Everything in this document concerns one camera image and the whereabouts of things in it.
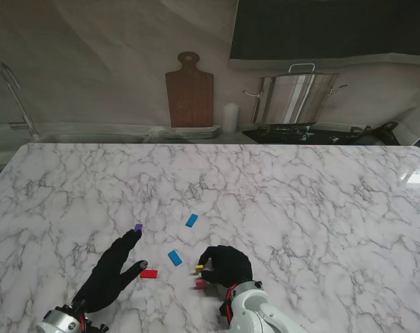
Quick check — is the white cylindrical candle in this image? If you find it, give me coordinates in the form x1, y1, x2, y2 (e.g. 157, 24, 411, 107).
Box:
222, 103, 241, 134

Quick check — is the black gas stove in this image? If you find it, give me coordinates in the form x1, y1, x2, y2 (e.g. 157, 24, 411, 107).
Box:
242, 123, 360, 145

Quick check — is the steel kitchen sink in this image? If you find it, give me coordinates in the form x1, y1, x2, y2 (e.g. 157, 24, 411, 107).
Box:
35, 133, 151, 144

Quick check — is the large steel stock pot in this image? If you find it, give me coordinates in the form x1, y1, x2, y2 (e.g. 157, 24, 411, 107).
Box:
243, 62, 348, 125

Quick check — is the brown wooden cutting board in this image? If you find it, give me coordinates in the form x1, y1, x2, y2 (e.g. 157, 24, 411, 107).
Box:
165, 51, 215, 128

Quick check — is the dark range hood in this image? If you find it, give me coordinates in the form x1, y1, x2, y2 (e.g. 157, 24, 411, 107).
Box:
229, 0, 420, 60

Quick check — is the black frying pan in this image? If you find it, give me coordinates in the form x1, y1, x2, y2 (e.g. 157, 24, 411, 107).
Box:
350, 121, 401, 146

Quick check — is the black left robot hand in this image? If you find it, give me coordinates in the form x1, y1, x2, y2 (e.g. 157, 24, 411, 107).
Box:
72, 228, 149, 313

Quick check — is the chrome kitchen faucet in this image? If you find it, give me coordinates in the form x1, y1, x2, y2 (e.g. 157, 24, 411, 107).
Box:
0, 61, 40, 139

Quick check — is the stack of white plates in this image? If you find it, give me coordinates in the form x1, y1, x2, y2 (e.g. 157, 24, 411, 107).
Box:
159, 125, 221, 140

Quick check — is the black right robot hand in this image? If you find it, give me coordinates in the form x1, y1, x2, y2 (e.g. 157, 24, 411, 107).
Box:
197, 245, 254, 289

